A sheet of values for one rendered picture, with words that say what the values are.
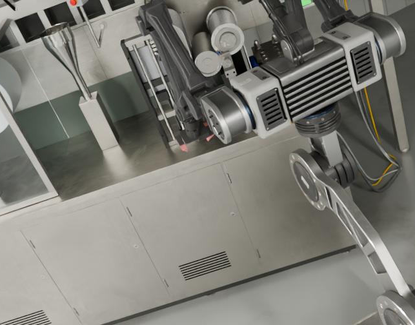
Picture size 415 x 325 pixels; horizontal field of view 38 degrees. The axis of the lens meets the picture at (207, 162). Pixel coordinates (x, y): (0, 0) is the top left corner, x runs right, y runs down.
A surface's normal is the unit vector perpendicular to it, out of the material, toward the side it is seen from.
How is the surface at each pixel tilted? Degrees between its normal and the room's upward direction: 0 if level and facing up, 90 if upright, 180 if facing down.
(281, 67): 0
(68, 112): 90
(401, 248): 0
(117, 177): 0
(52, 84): 90
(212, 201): 90
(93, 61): 90
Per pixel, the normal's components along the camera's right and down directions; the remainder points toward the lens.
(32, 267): 0.08, 0.52
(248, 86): -0.32, -0.79
